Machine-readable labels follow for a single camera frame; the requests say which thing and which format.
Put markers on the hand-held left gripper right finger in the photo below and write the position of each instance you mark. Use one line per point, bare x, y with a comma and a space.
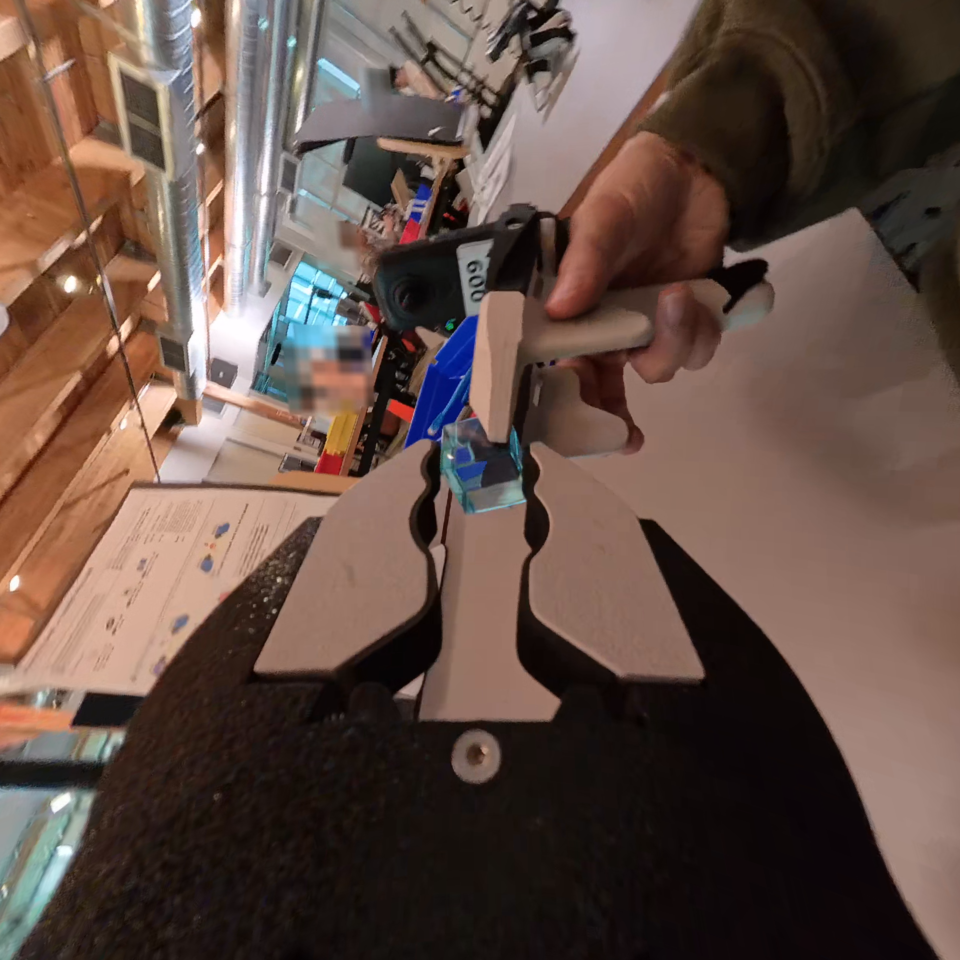
607, 592

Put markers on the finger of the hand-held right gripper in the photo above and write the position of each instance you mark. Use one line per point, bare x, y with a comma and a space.
502, 360
559, 420

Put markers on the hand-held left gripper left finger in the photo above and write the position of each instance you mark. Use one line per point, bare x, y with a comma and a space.
345, 592

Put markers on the clear teal glass cube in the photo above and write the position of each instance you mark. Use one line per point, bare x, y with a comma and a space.
484, 472

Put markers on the person's right forearm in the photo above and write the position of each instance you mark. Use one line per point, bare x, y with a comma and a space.
787, 97

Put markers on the person's right hand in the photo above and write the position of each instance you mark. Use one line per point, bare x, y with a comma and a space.
645, 217

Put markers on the blue storage bin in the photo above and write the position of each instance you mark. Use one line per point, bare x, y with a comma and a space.
450, 367

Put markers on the yellow container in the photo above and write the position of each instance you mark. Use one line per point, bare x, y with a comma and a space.
341, 439

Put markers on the black board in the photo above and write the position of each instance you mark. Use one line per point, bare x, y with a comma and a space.
375, 120

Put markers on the printed instruction sheet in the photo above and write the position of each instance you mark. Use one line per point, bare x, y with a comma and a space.
172, 570

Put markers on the silver round pipe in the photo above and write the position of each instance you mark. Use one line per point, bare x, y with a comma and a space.
255, 112

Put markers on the silver ventilation duct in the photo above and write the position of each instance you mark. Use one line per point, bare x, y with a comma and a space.
176, 150

